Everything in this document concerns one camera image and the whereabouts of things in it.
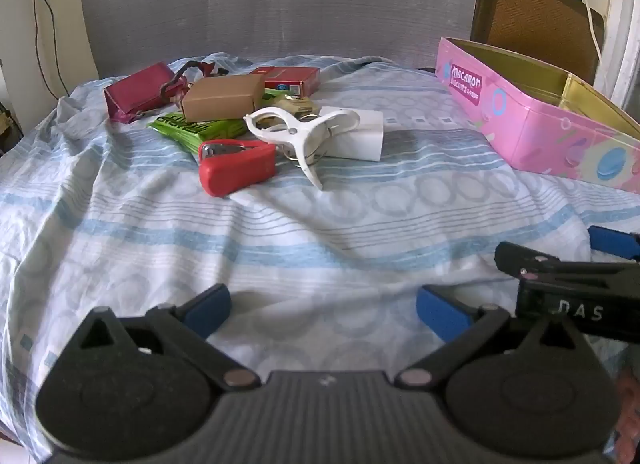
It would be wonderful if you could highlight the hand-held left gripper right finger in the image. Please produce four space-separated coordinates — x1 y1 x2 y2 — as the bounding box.
395 285 591 391

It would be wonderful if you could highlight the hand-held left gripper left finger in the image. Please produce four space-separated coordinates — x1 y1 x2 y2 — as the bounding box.
75 284 262 391

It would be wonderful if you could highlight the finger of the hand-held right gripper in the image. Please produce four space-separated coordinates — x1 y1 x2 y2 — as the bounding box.
589 225 640 261
494 241 640 289

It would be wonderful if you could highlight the pink tin box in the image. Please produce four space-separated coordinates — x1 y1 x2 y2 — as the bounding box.
435 36 640 192

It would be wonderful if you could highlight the red stapler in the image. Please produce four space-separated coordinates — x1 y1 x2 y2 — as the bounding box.
198 140 277 197

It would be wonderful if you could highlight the green packet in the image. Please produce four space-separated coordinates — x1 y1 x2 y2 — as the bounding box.
146 89 281 155

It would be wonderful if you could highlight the white rectangular box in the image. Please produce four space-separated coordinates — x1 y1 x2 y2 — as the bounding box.
315 106 385 163

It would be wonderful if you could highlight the white plastic clamp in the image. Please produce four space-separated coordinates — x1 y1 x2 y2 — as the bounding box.
243 107 361 191

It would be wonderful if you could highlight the brown cardboard box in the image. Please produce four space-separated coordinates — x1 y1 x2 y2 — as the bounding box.
181 75 266 123

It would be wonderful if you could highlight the beige key fob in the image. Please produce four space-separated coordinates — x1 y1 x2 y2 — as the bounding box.
272 94 317 118

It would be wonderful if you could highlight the maroon pouch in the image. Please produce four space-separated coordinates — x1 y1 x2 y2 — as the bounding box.
103 60 216 124

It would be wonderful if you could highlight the red box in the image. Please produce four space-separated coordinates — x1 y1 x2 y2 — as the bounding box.
248 66 321 97

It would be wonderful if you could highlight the blue patterned bedsheet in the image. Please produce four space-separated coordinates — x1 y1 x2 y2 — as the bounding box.
0 54 640 464

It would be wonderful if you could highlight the brown wooden cabinet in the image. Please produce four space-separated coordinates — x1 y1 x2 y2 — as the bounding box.
0 94 25 157

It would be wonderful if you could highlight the white window frame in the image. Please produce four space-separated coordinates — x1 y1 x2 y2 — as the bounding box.
595 0 640 120

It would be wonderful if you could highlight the white power cable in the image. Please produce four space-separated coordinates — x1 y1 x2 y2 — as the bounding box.
567 0 607 70

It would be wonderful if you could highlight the thin dark wall cable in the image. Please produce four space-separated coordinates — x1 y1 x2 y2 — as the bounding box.
22 0 71 97

